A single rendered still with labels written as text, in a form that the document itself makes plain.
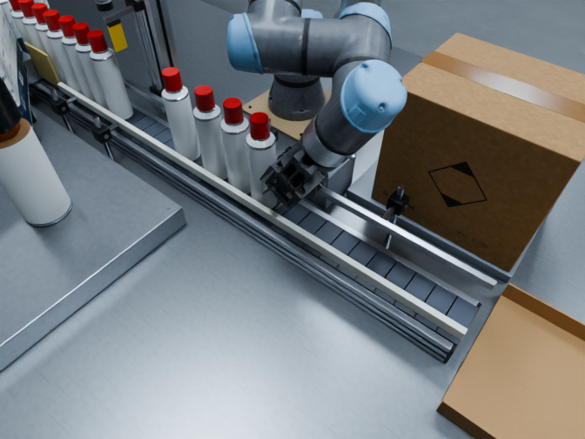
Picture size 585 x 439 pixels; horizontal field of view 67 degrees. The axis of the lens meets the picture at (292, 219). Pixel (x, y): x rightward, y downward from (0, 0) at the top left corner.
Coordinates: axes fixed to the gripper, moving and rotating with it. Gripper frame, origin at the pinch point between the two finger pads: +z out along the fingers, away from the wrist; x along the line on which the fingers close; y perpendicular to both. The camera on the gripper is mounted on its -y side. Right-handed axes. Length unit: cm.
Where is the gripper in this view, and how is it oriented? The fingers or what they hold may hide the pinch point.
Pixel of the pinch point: (281, 191)
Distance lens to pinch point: 83.2
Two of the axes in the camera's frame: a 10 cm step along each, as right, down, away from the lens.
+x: 6.7, 7.4, 0.3
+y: -6.2, 5.9, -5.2
